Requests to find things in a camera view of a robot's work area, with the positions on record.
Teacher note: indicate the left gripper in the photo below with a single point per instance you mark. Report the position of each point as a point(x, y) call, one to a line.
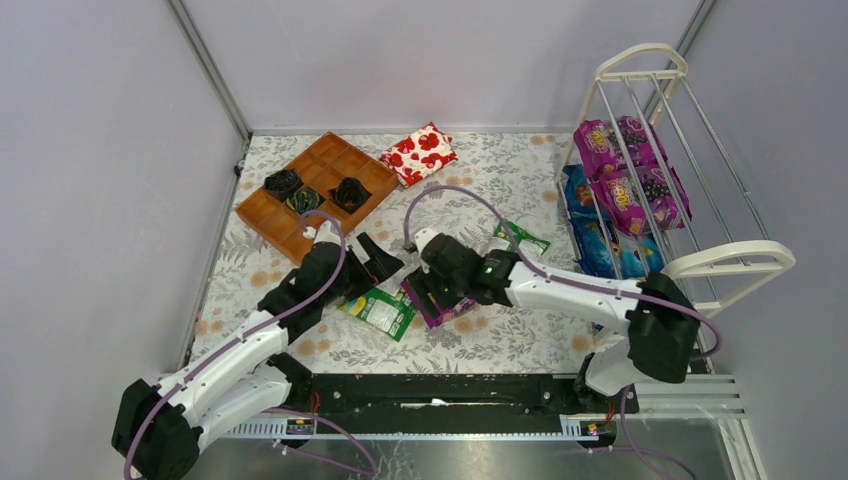
point(357, 266)

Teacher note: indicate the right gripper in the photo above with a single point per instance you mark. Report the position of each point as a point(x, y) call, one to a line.
point(432, 289)

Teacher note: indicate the purple candy bag top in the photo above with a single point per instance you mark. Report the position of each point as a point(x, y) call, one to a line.
point(432, 314)

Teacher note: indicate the purple candy bag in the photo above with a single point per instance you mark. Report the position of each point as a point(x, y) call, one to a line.
point(432, 314)
point(617, 193)

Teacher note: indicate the green candy bag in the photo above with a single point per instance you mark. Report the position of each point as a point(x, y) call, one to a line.
point(532, 246)
point(391, 312)

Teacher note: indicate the purple candy bag front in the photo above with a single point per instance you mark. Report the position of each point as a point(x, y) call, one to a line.
point(617, 193)

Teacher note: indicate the purple candy bag carried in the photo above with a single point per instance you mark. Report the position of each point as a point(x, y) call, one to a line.
point(601, 152)

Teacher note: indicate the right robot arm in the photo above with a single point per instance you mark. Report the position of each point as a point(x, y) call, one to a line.
point(656, 321)

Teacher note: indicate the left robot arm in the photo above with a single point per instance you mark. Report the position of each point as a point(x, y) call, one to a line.
point(162, 427)

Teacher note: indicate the upper blue candy bag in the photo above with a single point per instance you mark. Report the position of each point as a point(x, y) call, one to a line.
point(579, 197)

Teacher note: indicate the blue candy bag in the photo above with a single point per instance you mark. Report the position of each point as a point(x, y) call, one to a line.
point(579, 197)
point(607, 253)

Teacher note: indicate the lower blue candy bag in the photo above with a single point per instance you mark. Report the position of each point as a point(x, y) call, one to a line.
point(607, 253)

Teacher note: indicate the white metal shelf rack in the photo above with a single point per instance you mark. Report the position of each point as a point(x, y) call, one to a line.
point(724, 252)

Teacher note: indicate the black orange rolled cloth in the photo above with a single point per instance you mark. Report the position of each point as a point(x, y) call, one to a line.
point(349, 195)

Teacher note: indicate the black yellow rolled cloth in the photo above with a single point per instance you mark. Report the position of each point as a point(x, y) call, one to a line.
point(303, 200)

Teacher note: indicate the wooden compartment tray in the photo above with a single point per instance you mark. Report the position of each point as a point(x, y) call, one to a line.
point(331, 175)

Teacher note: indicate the red floral folded cloth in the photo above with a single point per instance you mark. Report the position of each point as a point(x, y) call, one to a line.
point(419, 155)

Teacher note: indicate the black rolled cloth left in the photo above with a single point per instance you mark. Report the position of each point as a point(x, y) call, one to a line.
point(283, 184)

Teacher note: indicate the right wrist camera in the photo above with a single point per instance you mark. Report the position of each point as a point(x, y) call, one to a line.
point(420, 240)

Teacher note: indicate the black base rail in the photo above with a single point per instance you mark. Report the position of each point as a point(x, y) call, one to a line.
point(512, 404)

